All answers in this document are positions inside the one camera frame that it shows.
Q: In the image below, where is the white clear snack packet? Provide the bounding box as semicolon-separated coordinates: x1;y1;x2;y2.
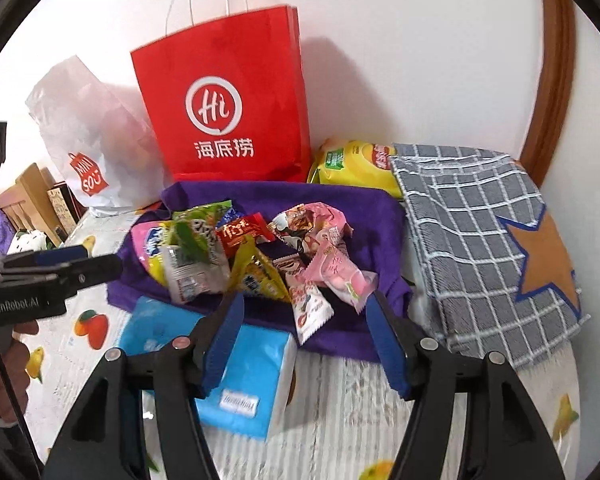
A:
160;245;230;304

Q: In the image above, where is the blue tissue pack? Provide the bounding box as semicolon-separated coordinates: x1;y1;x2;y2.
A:
119;297;298;440

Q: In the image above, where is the blue snack packet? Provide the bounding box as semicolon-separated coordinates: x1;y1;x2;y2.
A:
215;206;246;230

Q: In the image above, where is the yellow triangular snack packet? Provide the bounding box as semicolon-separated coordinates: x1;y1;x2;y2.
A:
228;235;291;304

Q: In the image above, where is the red snack packet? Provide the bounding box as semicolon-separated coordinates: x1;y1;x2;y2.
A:
215;212;276;258

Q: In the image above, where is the Lotso bear candy packet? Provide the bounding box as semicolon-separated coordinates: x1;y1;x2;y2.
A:
273;255;335;346

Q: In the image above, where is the pink peach cake packet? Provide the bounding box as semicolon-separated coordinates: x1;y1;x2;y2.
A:
301;240;378;314

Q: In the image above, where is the pink wrapper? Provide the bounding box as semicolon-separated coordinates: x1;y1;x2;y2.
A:
268;202;353;256

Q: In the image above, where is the pink yellow snack bag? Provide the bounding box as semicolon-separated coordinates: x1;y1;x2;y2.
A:
131;221;172;287

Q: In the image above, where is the green snack packet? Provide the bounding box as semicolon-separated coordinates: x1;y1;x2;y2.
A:
166;200;232;266

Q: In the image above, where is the person's left hand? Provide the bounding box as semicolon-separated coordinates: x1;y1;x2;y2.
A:
0;338;30;425

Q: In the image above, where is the white floral pillow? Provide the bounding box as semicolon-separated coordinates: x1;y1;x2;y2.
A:
7;230;47;255

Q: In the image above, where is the wooden bed headboard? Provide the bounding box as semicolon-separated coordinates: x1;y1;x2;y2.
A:
0;164;65;247

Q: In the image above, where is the brown patterned book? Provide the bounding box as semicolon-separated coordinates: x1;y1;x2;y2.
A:
47;182;86;235

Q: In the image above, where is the white Miniso plastic bag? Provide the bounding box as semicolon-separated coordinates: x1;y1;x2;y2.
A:
26;56;170;216

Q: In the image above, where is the grey checked folded blanket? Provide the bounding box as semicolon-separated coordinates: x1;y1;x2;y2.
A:
389;144;588;368

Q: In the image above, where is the purple towel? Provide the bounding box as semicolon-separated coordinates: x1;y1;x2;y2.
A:
107;181;412;362

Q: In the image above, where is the red Haidilao paper bag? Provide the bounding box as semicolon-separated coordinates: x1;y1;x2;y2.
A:
131;4;312;182

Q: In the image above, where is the yellow chips bag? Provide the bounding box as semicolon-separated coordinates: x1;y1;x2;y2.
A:
306;139;402;198

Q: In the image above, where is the brown wooden door frame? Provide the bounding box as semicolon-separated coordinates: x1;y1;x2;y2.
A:
519;0;577;188

